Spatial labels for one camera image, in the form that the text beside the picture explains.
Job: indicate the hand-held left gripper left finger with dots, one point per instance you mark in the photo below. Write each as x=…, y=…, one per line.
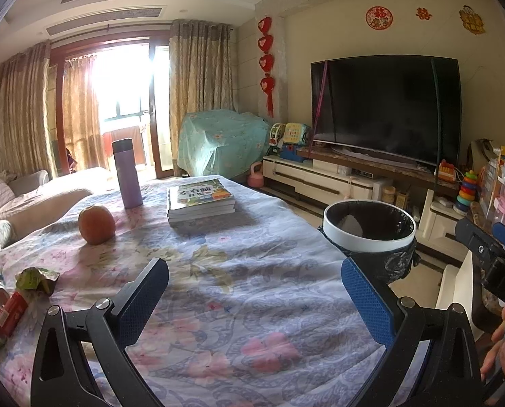
x=142, y=296

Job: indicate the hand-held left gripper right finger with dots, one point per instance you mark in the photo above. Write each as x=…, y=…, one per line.
x=367, y=301

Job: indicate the round black and white bin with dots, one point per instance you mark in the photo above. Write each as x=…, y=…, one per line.
x=375, y=241

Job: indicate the white chair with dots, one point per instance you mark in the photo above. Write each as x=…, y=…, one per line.
x=456, y=284

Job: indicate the red and yellow toy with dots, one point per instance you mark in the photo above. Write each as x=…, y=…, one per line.
x=446, y=171

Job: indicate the orange fruit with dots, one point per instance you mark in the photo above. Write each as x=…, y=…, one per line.
x=97, y=224

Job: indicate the yellow jar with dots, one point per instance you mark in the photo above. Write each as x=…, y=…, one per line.
x=388, y=195

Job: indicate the green snack bag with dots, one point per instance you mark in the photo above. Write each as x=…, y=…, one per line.
x=36, y=280

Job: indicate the stack of children's books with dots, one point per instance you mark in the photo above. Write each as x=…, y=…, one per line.
x=199, y=197

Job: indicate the purple thermos bottle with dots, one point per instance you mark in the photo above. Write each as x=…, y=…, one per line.
x=127, y=174

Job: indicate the white television cabinet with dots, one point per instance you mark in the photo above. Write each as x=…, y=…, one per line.
x=320, y=178

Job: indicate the white plastic cup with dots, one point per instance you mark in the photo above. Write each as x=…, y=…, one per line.
x=3, y=293

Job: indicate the sofa with floral cover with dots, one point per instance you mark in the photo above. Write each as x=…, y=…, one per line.
x=36, y=203

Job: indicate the orange hanging towel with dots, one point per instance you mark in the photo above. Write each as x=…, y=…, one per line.
x=123, y=144

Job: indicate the black television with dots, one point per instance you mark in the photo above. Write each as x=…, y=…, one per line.
x=384, y=110

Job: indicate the pink kettlebell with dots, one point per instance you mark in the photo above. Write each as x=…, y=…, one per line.
x=256, y=177

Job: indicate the blue toy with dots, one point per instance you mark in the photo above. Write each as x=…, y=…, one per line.
x=293, y=153

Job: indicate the teal cloth covered furniture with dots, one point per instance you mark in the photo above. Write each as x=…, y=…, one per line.
x=223, y=144

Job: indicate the colourful activity cube toy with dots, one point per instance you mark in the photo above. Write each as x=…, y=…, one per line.
x=297, y=133

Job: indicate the white and green wheel toy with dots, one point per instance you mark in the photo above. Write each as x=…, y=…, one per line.
x=276, y=135

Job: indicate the beige sheer curtain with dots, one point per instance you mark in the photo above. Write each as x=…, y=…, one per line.
x=83, y=114

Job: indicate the beige patterned curtain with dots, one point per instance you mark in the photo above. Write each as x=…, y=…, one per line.
x=21, y=110
x=201, y=84

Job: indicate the red heart hanging decoration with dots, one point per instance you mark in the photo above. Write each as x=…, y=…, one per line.
x=266, y=63

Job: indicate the yellow figure wall sticker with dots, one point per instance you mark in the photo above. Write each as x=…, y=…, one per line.
x=472, y=20

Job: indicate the small red wall sticker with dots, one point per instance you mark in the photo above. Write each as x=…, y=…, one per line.
x=423, y=13

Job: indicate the round red wall sticker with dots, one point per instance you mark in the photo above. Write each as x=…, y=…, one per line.
x=379, y=18

